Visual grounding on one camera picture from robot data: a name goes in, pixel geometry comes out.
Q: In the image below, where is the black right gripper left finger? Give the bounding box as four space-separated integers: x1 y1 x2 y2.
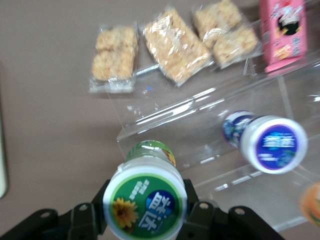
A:
69 178 111 240

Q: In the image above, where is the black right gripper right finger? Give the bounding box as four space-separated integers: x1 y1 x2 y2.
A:
176 178 219 240

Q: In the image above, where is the green gum bottle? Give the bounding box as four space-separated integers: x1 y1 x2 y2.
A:
102 139 189 240

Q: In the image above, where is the blue gum bottle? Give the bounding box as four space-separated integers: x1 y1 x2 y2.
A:
222 110 309 175

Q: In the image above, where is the orange gum bottle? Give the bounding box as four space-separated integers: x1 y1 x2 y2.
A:
299 181 320 228

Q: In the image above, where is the clear acrylic display shelf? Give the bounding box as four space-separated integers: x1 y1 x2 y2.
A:
106 49 320 232

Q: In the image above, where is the small silver metal rod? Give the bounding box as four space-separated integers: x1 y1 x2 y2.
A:
135 63 160 77

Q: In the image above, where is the wrapped rice crisp snack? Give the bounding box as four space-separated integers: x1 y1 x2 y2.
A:
138 6 212 88
88 22 140 94
191 0 261 70

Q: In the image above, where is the pink drink carton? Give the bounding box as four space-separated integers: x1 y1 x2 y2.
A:
258 0 309 74

